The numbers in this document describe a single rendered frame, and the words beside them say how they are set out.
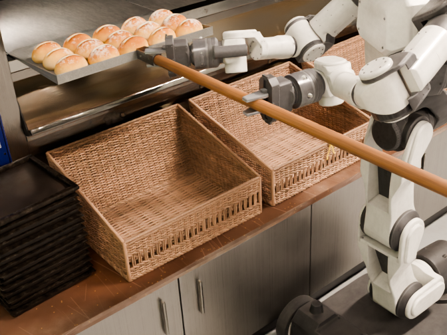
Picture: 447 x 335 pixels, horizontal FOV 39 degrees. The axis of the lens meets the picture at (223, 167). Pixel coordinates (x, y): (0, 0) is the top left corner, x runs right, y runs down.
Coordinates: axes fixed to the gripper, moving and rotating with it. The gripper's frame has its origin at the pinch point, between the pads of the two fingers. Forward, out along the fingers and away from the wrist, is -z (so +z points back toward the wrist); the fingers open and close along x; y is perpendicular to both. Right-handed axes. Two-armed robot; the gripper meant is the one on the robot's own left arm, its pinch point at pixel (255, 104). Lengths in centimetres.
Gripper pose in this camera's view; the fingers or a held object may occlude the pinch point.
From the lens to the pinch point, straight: 155.3
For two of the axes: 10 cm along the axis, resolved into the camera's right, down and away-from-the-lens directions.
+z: 8.5, -3.1, 4.3
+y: -5.3, -4.2, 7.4
